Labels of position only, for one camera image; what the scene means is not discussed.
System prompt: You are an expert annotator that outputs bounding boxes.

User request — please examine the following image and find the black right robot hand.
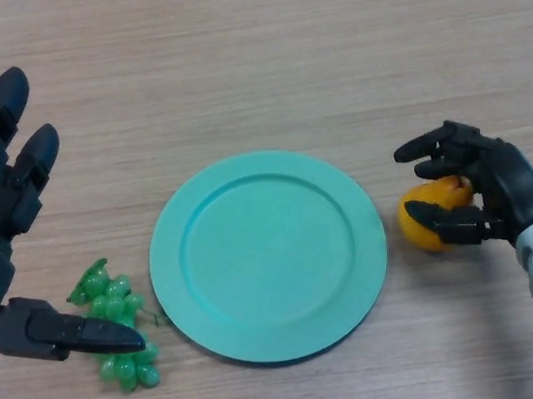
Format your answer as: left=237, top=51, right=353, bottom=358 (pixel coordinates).
left=390, top=113, right=533, bottom=259

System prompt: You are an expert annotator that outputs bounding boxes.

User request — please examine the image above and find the yellow pear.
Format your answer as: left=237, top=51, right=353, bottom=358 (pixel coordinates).
left=393, top=172, right=480, bottom=258

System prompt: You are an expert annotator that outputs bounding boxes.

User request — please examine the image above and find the turquoise round plate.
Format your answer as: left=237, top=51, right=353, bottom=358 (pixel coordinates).
left=140, top=140, right=398, bottom=376

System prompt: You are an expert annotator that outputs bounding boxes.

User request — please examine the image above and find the green grape bunch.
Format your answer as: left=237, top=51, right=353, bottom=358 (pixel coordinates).
left=63, top=253, right=166, bottom=398

